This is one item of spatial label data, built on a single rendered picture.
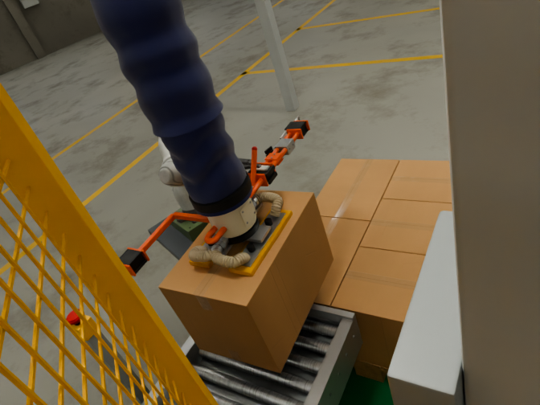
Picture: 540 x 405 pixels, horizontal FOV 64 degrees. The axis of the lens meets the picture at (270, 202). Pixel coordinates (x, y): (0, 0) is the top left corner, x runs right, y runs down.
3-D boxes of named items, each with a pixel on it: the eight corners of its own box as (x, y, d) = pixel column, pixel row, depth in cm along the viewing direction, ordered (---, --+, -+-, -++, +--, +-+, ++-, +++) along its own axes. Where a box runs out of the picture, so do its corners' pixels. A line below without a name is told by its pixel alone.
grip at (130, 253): (135, 276, 151) (128, 267, 148) (119, 272, 156) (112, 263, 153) (150, 259, 157) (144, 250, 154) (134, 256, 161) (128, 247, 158)
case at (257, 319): (280, 374, 162) (246, 306, 139) (198, 349, 182) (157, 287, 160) (333, 259, 200) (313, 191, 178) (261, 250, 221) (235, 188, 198)
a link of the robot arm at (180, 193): (176, 205, 242) (160, 171, 231) (204, 190, 247) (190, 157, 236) (186, 214, 228) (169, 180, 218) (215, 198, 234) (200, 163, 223)
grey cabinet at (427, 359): (468, 543, 46) (456, 396, 30) (416, 520, 49) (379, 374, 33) (492, 379, 59) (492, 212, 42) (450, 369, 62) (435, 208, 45)
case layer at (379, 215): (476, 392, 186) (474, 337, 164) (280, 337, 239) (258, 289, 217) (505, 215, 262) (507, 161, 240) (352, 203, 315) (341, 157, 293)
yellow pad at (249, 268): (252, 277, 149) (247, 267, 146) (229, 272, 154) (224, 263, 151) (293, 214, 170) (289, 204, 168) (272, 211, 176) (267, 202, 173)
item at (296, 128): (303, 139, 194) (300, 129, 192) (288, 139, 198) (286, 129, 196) (310, 129, 200) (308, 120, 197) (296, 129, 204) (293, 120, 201)
